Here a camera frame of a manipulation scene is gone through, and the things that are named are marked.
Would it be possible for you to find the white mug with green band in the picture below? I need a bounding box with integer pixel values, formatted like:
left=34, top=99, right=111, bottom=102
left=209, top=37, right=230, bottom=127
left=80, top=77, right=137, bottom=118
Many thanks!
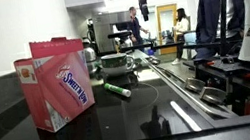
left=100, top=50, right=138, bottom=78

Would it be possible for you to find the man in dark shirt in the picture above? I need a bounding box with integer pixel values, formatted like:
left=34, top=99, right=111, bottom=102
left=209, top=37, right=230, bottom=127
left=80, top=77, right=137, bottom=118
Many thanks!
left=123, top=4, right=153, bottom=55

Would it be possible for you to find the woman in white top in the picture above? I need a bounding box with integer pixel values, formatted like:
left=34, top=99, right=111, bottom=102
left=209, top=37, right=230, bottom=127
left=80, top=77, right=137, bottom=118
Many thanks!
left=163, top=7, right=197, bottom=67

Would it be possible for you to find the stainless steel coffee appliance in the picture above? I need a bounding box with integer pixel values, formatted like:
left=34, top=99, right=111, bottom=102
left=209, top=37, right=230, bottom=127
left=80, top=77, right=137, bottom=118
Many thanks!
left=90, top=9, right=137, bottom=55

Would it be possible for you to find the blue chair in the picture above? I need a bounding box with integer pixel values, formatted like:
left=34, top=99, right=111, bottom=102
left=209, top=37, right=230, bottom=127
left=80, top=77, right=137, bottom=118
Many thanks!
left=182, top=29, right=201, bottom=60

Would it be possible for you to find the person in navy jacket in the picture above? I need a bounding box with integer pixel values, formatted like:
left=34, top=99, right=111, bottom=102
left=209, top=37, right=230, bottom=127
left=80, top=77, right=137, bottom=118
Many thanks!
left=184, top=0, right=250, bottom=62

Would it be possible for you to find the green and white marker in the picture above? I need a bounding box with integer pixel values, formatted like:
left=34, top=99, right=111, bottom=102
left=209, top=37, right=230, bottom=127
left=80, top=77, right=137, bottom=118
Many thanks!
left=103, top=78, right=133, bottom=101

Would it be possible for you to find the silver stove knob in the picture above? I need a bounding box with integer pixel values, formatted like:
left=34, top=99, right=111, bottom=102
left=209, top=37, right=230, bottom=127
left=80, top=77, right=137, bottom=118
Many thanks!
left=198, top=82, right=230, bottom=109
left=182, top=75, right=207, bottom=96

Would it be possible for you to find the pink sweetener box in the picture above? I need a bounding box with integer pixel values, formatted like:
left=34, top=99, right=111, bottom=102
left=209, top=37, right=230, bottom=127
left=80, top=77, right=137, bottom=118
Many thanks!
left=10, top=32, right=100, bottom=138

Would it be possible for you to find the yellow door frame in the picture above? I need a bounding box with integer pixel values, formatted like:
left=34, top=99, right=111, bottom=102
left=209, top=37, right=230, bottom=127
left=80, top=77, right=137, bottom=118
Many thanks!
left=153, top=2, right=186, bottom=55

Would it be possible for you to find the black camera stand pole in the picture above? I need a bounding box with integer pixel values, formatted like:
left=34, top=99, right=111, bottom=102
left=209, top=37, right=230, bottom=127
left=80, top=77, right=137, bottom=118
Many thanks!
left=210, top=0, right=237, bottom=60

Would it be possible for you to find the red clamp handle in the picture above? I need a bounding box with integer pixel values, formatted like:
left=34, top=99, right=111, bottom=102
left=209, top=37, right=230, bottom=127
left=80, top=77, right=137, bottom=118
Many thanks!
left=241, top=95, right=250, bottom=117

